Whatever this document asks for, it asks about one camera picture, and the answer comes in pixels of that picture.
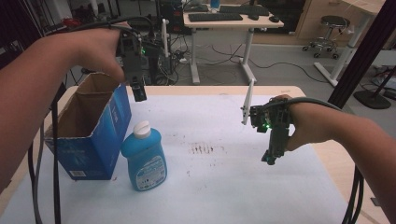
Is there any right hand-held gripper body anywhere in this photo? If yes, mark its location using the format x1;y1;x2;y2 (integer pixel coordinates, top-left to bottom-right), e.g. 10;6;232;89
241;78;295;156

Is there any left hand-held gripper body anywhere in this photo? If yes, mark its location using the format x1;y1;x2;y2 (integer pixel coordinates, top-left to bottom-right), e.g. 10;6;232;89
116;18;171;80

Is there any blue cardboard box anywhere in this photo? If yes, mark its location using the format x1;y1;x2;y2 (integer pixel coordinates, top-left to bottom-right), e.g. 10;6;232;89
44;72;133;181

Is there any blue bottle with white cap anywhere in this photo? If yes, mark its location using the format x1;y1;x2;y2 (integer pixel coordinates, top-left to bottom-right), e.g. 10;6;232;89
120;119;168;192

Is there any person's right hand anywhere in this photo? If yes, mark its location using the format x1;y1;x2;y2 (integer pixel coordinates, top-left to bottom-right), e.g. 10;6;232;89
274;94;336;153

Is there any person's left hand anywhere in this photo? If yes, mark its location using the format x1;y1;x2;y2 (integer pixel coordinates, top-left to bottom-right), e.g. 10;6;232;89
65;21;133;84

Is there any white table mat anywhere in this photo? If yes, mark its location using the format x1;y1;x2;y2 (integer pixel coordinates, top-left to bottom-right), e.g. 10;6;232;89
0;93;348;224

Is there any dark equipment rack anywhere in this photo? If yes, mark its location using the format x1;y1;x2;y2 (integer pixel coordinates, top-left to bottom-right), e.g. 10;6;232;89
154;0;189;86

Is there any black keyboard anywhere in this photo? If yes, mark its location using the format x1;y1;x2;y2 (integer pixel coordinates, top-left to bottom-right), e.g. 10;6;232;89
219;4;271;17
188;11;244;23

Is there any black round stand base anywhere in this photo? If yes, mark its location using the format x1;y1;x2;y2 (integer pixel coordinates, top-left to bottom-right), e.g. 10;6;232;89
353;66;396;110

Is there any white-legged wooden desk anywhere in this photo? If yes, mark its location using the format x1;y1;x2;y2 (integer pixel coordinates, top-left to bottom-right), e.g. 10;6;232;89
312;0;388;88

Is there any light wooden desk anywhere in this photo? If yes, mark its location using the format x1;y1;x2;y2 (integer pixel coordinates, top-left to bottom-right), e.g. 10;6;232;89
182;10;285;86

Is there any black round stool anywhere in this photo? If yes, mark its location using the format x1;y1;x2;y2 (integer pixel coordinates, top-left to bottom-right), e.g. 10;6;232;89
301;15;352;61

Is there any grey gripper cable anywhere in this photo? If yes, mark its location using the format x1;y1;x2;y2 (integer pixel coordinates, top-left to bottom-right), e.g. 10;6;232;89
263;96;365;224

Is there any black floor cable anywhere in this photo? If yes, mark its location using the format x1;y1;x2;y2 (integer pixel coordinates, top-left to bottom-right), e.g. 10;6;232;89
202;43;322;84

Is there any black frame post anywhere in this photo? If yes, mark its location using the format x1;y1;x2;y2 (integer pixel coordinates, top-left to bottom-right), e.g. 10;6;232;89
327;0;396;110

